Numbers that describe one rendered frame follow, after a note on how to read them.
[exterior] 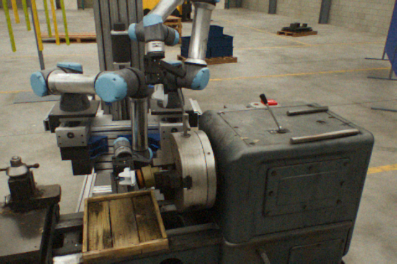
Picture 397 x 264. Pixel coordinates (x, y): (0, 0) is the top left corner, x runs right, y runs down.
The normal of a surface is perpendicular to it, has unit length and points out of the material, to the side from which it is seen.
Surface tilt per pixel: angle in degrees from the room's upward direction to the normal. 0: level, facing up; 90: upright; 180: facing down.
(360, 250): 0
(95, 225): 0
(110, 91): 89
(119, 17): 90
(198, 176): 69
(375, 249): 0
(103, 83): 89
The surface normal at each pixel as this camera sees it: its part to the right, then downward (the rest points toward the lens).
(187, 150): 0.16, -0.55
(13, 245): 0.01, -0.91
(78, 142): 0.14, 0.40
